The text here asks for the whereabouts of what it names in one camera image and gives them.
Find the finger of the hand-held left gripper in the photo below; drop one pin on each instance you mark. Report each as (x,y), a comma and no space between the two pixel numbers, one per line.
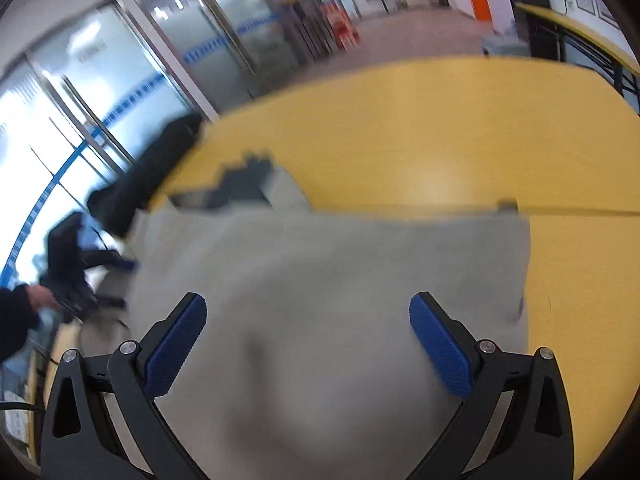
(109,303)
(107,261)

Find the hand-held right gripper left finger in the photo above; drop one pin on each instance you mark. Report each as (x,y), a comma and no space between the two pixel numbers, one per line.
(175,345)

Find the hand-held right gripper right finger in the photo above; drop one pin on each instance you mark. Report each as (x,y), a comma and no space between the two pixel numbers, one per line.
(440,345)

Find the beige and black jacket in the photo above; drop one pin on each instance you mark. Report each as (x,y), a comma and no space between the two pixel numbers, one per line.
(325,270)

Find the person's left forearm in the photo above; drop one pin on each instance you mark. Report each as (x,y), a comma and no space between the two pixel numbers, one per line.
(12,320)

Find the person's left hand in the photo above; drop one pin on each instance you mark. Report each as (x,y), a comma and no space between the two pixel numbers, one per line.
(41,296)

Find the folded black garment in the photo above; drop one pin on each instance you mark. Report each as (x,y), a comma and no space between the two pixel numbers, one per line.
(150,170)

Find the frosted glass door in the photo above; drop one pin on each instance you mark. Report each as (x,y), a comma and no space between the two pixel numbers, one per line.
(75,110)
(225,35)

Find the black display stand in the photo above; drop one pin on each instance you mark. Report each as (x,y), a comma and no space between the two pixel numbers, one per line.
(302,30)

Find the grey plastic stool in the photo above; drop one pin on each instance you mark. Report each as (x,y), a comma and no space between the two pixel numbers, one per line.
(505,46)

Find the stack of red boxes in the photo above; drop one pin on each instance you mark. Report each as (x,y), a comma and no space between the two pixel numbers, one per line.
(342,27)

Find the black cabinet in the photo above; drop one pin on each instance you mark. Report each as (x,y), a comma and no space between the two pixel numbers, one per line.
(532,15)

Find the yellow side table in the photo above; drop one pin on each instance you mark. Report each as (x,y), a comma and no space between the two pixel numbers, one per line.
(590,35)

